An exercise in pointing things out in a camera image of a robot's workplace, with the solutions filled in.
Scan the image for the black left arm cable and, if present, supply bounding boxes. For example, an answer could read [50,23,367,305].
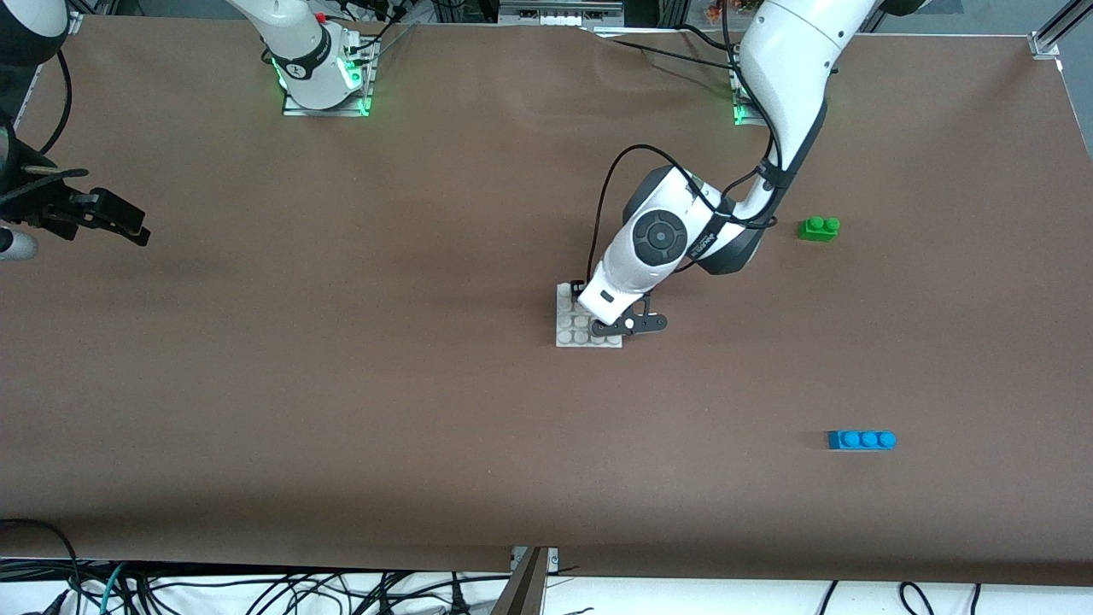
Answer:
[585,143,782,287]

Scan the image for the blue three-stud block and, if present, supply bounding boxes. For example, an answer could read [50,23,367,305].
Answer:
[827,430,897,452]

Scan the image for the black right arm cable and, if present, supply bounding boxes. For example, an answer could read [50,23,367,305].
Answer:
[38,51,73,155]

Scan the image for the aluminium frame rail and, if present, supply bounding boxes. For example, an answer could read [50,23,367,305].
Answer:
[498,0,626,28]

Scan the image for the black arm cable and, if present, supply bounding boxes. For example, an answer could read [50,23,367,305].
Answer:
[38,51,73,155]
[585,143,782,287]

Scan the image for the brown table cover sheet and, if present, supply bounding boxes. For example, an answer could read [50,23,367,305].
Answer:
[0,15,1093,589]

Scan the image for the tangled black cables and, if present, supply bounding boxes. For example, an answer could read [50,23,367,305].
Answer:
[128,568,513,615]

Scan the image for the aluminium table corner profile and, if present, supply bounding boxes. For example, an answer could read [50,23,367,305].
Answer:
[1029,0,1093,61]

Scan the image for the white studded base plate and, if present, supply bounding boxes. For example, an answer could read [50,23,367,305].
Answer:
[555,282,624,349]

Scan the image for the teal cable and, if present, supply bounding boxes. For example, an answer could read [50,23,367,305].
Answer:
[98,562,129,615]

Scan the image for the dark angled post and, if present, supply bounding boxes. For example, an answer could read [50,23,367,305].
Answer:
[489,547,549,615]

